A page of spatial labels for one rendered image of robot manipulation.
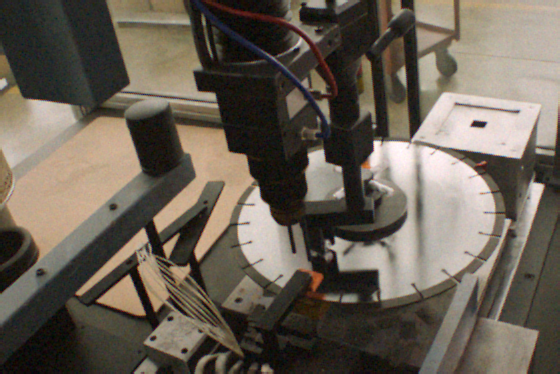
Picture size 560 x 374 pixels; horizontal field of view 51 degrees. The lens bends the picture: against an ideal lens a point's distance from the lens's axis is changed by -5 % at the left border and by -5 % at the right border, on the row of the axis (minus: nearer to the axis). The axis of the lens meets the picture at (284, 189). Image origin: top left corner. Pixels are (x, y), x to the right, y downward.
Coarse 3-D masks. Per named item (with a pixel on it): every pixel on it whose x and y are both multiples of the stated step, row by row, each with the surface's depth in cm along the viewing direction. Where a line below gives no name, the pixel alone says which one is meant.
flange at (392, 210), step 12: (384, 180) 82; (336, 192) 82; (396, 192) 80; (384, 204) 78; (396, 204) 77; (384, 216) 76; (396, 216) 76; (336, 228) 76; (348, 228) 75; (360, 228) 75; (372, 228) 75; (384, 228) 75
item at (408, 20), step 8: (400, 16) 59; (408, 16) 59; (392, 24) 59; (400, 24) 59; (408, 24) 59; (392, 32) 58; (400, 32) 59; (384, 40) 58; (392, 40) 58; (376, 48) 57; (384, 48) 58; (368, 56) 57; (376, 56) 57
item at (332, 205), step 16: (352, 176) 66; (352, 192) 67; (320, 208) 70; (336, 208) 70; (352, 208) 69; (368, 208) 69; (320, 224) 70; (336, 224) 70; (352, 224) 70; (320, 240) 71
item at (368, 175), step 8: (384, 160) 79; (336, 168) 79; (376, 168) 78; (384, 168) 78; (368, 176) 76; (368, 184) 76; (376, 184) 75; (368, 192) 76; (384, 192) 74; (392, 192) 74
